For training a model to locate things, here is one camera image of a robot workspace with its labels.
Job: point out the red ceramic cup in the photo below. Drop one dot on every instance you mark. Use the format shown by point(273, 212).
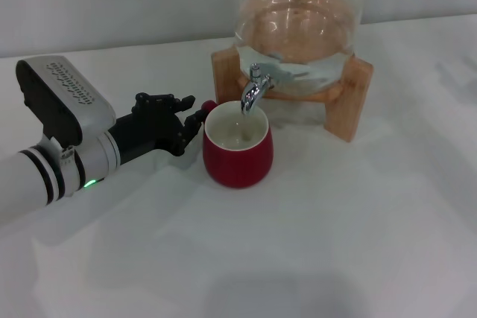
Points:
point(238, 161)

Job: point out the chrome faucet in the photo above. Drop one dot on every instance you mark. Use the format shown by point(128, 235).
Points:
point(253, 91)

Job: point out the glass water dispenser jar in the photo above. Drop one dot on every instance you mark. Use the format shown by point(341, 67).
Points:
point(298, 16)

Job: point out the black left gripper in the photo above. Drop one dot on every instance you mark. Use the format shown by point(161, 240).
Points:
point(145, 132)

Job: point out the wooden dispenser stand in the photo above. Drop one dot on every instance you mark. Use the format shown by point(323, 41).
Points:
point(346, 109)

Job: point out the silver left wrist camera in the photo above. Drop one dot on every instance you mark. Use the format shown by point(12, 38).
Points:
point(67, 94)

